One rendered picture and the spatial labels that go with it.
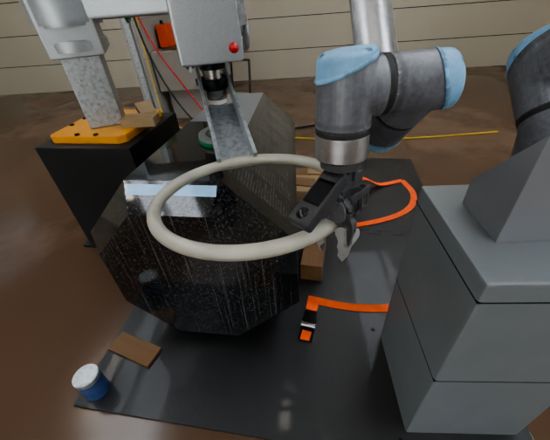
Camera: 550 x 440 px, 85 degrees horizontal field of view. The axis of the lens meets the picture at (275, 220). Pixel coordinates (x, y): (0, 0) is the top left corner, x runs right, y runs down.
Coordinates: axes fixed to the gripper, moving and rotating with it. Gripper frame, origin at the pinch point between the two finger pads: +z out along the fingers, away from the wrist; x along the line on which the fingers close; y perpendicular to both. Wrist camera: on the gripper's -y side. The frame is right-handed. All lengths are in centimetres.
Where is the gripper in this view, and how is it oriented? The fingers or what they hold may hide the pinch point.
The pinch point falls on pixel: (329, 251)
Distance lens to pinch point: 63.7
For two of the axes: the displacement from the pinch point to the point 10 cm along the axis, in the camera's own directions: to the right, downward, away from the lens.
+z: 0.7, 8.3, 5.5
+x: -7.0, -3.5, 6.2
